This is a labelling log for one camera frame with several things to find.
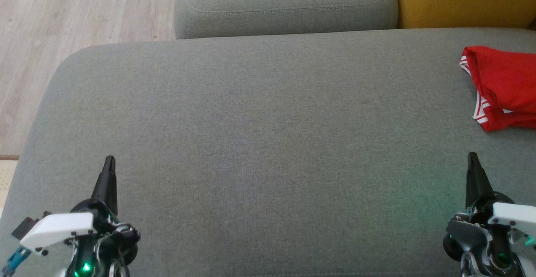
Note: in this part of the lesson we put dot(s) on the red white-sleeved basketball jersey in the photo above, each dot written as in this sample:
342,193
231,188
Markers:
506,84

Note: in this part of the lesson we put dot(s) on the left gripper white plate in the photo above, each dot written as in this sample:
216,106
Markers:
58,229

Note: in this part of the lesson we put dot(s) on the grey sofa side cushion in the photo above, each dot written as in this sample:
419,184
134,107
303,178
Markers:
284,5

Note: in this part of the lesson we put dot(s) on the yellow sofa cushion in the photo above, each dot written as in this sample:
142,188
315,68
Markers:
460,1

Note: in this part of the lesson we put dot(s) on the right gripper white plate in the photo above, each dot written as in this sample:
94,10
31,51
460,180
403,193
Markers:
515,218

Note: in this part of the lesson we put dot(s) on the grey sofa seat cushion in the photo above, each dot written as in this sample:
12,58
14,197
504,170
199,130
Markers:
268,143

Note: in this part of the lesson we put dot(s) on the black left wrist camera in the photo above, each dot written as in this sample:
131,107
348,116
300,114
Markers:
23,228

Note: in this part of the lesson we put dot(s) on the beige rug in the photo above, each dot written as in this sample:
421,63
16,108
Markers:
6,180

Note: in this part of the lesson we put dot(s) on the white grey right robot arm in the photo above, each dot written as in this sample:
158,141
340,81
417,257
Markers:
469,237

